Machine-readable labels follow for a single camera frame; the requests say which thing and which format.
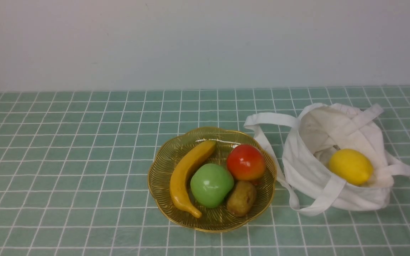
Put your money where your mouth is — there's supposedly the white cloth tote bag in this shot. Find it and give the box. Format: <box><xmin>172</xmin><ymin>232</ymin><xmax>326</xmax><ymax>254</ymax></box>
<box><xmin>244</xmin><ymin>103</ymin><xmax>410</xmax><ymax>217</ymax></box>

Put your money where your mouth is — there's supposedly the yellow lemon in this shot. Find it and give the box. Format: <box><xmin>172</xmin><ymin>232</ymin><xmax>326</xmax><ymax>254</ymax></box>
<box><xmin>328</xmin><ymin>149</ymin><xmax>374</xmax><ymax>186</ymax></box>

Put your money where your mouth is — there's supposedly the green apple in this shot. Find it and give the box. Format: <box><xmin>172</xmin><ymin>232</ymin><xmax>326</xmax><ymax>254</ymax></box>
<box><xmin>190</xmin><ymin>163</ymin><xmax>234</xmax><ymax>208</ymax></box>

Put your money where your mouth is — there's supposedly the amber glass fruit bowl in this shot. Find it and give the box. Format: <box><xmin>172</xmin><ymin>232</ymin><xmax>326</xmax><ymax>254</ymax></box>
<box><xmin>147</xmin><ymin>127</ymin><xmax>277</xmax><ymax>232</ymax></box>

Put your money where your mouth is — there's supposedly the green checkered tablecloth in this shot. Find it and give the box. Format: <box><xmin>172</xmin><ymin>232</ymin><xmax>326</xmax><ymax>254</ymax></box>
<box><xmin>0</xmin><ymin>86</ymin><xmax>410</xmax><ymax>256</ymax></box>

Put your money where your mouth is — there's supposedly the yellow banana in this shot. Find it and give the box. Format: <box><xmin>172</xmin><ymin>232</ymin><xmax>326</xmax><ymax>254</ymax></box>
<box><xmin>169</xmin><ymin>140</ymin><xmax>217</xmax><ymax>218</ymax></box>

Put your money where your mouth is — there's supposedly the brown kiwi fruit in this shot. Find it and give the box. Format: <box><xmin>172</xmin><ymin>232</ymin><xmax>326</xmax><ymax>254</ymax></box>
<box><xmin>226</xmin><ymin>181</ymin><xmax>257</xmax><ymax>217</ymax></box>

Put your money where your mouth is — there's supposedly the red apple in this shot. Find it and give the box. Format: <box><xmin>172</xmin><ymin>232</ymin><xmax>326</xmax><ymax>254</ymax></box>
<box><xmin>226</xmin><ymin>144</ymin><xmax>266</xmax><ymax>181</ymax></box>

